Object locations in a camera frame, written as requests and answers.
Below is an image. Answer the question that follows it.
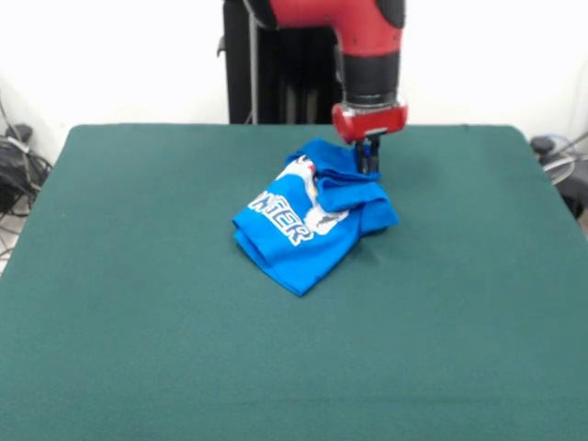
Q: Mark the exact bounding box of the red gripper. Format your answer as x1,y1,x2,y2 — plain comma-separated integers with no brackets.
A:
331,94,410,175

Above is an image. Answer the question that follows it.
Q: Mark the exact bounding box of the blue shirt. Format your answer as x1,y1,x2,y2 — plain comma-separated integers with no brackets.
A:
231,136,400,298

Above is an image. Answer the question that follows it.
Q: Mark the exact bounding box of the dark green table cloth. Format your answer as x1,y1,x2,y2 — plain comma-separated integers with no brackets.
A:
0,123,588,441

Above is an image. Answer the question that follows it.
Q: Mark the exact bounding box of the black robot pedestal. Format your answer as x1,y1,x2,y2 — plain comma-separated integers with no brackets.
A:
217,0,350,125

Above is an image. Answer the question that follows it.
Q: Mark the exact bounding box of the black cable tangle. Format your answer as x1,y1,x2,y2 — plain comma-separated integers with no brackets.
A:
0,91,54,258

